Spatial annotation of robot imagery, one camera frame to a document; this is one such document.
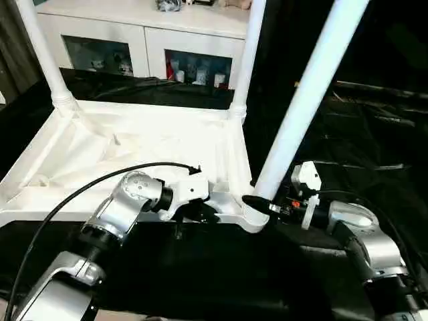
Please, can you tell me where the black backdrop cloth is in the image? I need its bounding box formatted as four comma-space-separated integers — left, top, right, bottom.
250, 0, 428, 88

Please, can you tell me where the grey metal rod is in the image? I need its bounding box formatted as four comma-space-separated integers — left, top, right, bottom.
334, 80, 428, 98

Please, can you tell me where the grey curtain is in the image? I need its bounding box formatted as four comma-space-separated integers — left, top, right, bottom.
0, 0, 44, 101

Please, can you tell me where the black work mat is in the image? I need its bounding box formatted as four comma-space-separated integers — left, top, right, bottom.
0, 66, 428, 321

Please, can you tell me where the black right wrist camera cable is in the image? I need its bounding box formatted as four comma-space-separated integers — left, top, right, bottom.
314, 189, 419, 285

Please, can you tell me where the grey patterned ornament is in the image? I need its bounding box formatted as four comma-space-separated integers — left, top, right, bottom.
155, 0, 184, 13

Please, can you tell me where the white plastic table leg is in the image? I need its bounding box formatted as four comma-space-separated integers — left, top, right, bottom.
226, 0, 268, 120
15, 0, 80, 118
250, 0, 370, 215

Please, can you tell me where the white glass-door cabinet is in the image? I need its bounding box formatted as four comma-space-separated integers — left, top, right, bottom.
35, 0, 255, 90

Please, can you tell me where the white plastic table top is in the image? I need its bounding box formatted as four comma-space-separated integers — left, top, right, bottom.
0, 99, 272, 235

